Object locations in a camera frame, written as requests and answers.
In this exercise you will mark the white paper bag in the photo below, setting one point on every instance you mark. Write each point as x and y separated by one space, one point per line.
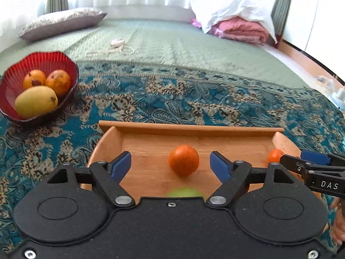
334 86

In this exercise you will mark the green quilted bed cover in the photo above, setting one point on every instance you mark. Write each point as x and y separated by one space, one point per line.
175 43

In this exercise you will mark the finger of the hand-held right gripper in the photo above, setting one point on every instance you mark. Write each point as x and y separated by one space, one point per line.
314 156
295 162

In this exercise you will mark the medium orange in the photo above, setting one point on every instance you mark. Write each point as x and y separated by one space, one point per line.
184 160

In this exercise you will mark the wooden bed frame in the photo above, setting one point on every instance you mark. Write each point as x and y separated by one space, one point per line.
302 55

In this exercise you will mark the red ribbed bowl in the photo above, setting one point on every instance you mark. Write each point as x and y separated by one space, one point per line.
54 62

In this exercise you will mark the floral grey pillow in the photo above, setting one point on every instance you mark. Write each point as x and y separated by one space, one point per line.
62 21

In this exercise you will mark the round orange fruit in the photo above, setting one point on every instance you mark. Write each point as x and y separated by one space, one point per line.
58 82
33 78

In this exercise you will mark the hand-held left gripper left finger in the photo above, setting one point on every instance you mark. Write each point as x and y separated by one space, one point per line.
121 165

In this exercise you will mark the yellow mango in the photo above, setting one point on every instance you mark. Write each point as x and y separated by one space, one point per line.
36 101

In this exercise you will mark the wooden tray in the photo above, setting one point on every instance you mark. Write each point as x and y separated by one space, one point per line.
151 143

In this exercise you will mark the person's right hand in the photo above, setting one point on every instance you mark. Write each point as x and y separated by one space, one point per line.
338 230

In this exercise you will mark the small tangerine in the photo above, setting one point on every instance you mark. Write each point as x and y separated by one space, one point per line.
275 155

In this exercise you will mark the blue patterned blanket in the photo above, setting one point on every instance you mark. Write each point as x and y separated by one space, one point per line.
175 99

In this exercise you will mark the green apple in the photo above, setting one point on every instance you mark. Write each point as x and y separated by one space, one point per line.
184 193

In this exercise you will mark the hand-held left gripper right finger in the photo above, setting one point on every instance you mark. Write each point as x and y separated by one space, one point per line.
218 165

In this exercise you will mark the white duvet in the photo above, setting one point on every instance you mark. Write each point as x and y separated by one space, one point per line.
231 8

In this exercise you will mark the folded pink blanket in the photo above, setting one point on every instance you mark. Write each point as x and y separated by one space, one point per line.
240 29

